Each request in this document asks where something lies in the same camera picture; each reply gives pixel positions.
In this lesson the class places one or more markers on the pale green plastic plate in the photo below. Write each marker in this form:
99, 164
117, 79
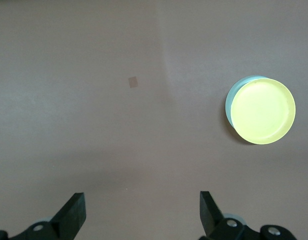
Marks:
228, 107

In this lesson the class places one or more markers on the yellow plastic plate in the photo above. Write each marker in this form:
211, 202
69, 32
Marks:
262, 111

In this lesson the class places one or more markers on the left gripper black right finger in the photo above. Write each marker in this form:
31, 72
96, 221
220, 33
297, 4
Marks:
212, 222

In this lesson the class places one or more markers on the small brown tape square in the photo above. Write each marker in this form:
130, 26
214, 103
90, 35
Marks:
133, 82

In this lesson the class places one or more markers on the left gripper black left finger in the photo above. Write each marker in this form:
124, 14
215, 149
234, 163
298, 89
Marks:
69, 222

